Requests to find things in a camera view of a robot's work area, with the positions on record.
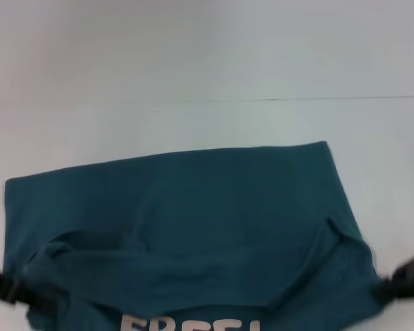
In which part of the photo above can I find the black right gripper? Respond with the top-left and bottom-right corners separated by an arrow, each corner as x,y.
371,242 -> 414,304

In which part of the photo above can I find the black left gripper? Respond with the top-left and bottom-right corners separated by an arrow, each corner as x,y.
0,264 -> 58,312

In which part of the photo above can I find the teal blue shirt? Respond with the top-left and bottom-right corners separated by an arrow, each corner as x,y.
3,140 -> 384,331

